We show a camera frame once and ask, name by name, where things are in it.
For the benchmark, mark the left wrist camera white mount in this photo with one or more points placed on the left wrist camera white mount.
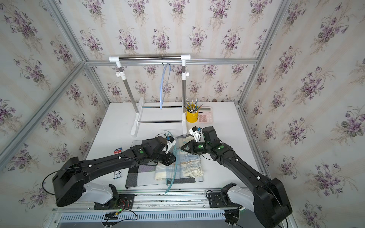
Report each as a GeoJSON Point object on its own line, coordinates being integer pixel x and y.
{"type": "Point", "coordinates": [171, 142]}

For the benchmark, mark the white steel clothes rack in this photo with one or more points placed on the white steel clothes rack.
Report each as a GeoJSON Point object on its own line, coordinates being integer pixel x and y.
{"type": "Point", "coordinates": [154, 68]}

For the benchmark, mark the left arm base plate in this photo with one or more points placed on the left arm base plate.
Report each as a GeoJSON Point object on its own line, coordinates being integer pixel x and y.
{"type": "Point", "coordinates": [123, 201]}

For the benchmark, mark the pencils in cup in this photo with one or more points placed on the pencils in cup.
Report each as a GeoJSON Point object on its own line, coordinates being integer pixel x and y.
{"type": "Point", "coordinates": [192, 106]}

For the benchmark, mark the black white checkered scarf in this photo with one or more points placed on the black white checkered scarf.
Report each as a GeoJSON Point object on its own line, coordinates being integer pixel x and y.
{"type": "Point", "coordinates": [142, 176]}

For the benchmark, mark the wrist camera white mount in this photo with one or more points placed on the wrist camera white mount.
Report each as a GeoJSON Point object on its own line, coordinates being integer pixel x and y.
{"type": "Point", "coordinates": [196, 133]}
{"type": "Point", "coordinates": [171, 142]}

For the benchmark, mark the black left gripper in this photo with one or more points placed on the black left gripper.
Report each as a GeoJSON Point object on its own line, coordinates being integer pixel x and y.
{"type": "Point", "coordinates": [171, 158]}

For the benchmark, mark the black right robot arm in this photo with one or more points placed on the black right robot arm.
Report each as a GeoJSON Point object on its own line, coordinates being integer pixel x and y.
{"type": "Point", "coordinates": [265, 197]}

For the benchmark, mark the pink calculator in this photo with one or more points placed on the pink calculator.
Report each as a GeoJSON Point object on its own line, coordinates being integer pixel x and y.
{"type": "Point", "coordinates": [205, 115]}

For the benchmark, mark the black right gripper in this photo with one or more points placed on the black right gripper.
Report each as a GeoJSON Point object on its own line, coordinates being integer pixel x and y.
{"type": "Point", "coordinates": [191, 149]}

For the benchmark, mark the yellow pencil cup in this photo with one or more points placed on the yellow pencil cup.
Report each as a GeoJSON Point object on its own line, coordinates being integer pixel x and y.
{"type": "Point", "coordinates": [191, 116]}

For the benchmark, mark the light blue plastic hanger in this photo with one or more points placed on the light blue plastic hanger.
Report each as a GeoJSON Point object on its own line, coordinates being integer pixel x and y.
{"type": "Point", "coordinates": [166, 67]}

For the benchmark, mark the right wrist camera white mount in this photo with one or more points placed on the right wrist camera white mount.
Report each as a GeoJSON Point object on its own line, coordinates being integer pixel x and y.
{"type": "Point", "coordinates": [196, 133]}

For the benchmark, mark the aluminium mounting rail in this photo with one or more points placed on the aluminium mounting rail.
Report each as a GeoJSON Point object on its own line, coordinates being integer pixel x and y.
{"type": "Point", "coordinates": [183, 199]}

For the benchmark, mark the blue cream plaid scarf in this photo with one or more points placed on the blue cream plaid scarf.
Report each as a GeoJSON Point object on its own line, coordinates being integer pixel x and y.
{"type": "Point", "coordinates": [186, 169]}

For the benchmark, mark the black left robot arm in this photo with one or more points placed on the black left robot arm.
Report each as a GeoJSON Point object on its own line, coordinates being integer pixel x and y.
{"type": "Point", "coordinates": [74, 181]}

